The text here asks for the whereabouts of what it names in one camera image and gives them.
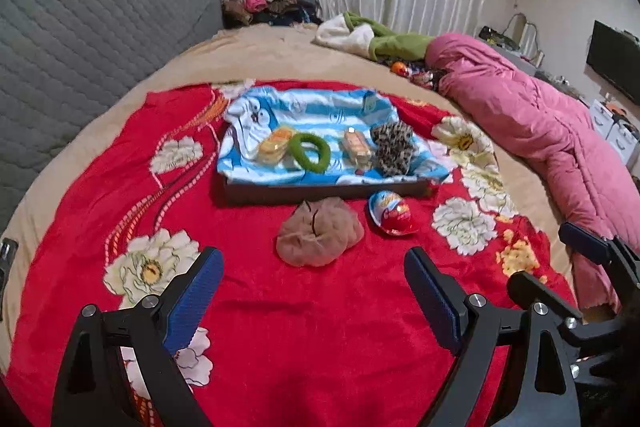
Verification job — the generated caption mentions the black device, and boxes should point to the black device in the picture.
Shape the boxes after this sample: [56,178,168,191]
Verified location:
[0,237,20,323]

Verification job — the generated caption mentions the grey dresser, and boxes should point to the grey dresser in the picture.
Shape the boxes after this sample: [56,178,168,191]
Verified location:
[480,27,596,108]

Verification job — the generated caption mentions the leopard print scrunchie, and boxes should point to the leopard print scrunchie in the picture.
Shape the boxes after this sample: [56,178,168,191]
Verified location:
[370,122,418,175]

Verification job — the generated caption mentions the chocolate egg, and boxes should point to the chocolate egg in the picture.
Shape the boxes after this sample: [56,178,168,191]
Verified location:
[367,190,420,237]

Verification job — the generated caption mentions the green hair scrunchie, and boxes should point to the green hair scrunchie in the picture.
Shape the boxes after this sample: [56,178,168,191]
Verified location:
[286,133,332,172]

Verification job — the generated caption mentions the blue cartoon cloth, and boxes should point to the blue cartoon cloth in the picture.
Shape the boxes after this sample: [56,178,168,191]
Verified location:
[216,84,458,188]

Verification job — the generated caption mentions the red floral blanket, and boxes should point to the red floral blanket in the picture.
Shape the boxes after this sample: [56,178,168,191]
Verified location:
[2,79,581,427]

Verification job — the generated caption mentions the grey quilted headboard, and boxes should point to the grey quilted headboard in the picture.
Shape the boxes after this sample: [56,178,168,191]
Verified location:
[0,0,226,233]

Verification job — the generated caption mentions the pink duvet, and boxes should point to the pink duvet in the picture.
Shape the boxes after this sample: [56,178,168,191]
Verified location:
[425,33,640,313]

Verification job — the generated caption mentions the beige mesh scrunchie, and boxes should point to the beige mesh scrunchie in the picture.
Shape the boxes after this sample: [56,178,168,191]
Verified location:
[276,198,365,267]

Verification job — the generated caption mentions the green and white blanket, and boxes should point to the green and white blanket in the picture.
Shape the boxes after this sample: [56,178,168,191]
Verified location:
[315,12,436,62]

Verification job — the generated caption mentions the vanity mirror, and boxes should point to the vanity mirror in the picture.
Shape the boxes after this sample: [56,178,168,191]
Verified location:
[505,12,543,62]

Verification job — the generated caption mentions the white drawer unit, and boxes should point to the white drawer unit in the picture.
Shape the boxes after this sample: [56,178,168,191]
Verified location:
[590,99,640,168]

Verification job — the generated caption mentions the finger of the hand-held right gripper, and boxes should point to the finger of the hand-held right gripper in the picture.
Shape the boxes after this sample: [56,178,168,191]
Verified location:
[559,222,640,303]
[507,271,616,353]

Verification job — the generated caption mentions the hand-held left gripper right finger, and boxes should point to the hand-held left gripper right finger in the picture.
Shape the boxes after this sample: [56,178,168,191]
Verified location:
[404,247,583,427]

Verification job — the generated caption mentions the black television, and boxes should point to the black television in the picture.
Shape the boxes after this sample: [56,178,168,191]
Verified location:
[586,20,640,102]

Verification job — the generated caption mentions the brown tray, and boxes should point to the brown tray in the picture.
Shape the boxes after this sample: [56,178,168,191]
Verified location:
[220,87,433,208]

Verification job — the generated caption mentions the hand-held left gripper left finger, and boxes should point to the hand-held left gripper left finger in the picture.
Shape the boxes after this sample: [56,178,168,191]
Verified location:
[50,247,226,427]

